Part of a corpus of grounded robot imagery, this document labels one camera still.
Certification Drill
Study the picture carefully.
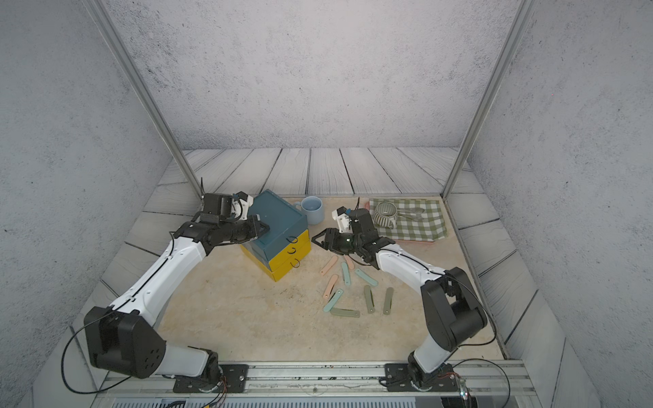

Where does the mint fruit knife lower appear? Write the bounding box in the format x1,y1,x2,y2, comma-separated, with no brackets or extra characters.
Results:
323,289,344,313

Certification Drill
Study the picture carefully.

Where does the right aluminium frame post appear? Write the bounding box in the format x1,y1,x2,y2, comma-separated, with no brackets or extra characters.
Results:
441,0,537,201

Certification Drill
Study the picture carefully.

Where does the pink fruit knife lower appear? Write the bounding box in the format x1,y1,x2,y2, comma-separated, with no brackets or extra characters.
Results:
322,275,338,300

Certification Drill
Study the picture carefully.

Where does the light blue mug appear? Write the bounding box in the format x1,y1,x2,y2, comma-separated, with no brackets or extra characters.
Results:
294,196,325,225

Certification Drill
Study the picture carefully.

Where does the mint fruit knife middle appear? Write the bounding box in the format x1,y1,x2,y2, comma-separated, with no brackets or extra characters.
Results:
341,262,351,287

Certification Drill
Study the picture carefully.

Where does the aluminium frame post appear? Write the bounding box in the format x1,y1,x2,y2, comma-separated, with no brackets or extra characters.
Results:
441,0,537,201
83,0,202,198

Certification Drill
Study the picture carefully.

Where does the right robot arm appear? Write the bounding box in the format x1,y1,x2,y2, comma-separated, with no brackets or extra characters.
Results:
312,228,488,391

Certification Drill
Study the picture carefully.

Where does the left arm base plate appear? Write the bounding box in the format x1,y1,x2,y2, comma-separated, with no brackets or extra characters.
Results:
173,364,249,394

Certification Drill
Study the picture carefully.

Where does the pink fruit knife upper right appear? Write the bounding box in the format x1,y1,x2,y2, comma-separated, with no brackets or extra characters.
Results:
344,255,355,271

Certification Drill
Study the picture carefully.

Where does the left aluminium frame post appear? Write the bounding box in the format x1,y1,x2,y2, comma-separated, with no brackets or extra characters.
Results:
83,0,202,198

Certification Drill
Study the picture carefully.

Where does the metal spoon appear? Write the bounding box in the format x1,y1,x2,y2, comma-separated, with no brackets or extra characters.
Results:
397,207,424,221

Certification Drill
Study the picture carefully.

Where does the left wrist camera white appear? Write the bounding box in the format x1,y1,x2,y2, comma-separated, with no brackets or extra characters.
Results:
231,191,254,220

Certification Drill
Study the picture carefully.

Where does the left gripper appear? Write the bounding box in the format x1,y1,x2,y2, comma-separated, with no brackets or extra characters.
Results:
219,214,272,244

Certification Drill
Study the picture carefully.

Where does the teal top drawer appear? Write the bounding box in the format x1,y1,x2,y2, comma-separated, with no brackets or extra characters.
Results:
255,216,308,263

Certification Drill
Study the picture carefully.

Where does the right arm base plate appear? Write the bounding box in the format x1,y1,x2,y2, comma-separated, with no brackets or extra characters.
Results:
379,363,459,392

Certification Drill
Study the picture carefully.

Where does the green checkered cloth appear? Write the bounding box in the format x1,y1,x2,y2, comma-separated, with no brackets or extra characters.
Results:
366,198,448,242

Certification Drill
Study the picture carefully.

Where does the olive fruit knife bottom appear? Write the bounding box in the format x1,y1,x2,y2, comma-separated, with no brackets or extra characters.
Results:
329,308,361,318

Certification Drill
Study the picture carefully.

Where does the pink fruit knife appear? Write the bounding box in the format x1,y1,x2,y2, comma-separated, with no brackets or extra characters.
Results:
322,275,338,300
344,255,355,271
320,256,339,276

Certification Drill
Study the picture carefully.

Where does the mint fruit knife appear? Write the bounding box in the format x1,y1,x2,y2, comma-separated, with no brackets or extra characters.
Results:
355,269,379,287
341,262,351,287
323,289,344,313

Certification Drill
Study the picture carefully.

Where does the mint fruit knife right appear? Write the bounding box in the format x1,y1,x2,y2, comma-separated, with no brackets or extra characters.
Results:
355,269,379,287

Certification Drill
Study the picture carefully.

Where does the pink fruit knife upper left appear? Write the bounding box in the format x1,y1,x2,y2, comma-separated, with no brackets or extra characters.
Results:
320,256,339,276

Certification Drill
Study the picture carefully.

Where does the aluminium front rail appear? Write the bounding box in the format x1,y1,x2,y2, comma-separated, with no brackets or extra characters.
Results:
93,359,541,407

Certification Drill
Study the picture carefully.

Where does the striped ceramic cup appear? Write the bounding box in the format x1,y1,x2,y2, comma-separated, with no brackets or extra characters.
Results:
372,202,398,230

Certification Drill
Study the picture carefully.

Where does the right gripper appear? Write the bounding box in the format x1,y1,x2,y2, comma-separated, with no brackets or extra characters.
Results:
311,228,364,256

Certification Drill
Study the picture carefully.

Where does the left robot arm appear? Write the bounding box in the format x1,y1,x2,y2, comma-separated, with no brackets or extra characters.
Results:
83,215,270,387

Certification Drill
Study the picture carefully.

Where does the olive fruit knife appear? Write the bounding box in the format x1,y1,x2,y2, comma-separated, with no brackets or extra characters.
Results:
329,308,361,318
363,285,376,314
383,287,395,316

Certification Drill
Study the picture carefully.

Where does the teal and yellow drawer cabinet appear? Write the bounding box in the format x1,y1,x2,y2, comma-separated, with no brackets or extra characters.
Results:
241,190,311,282

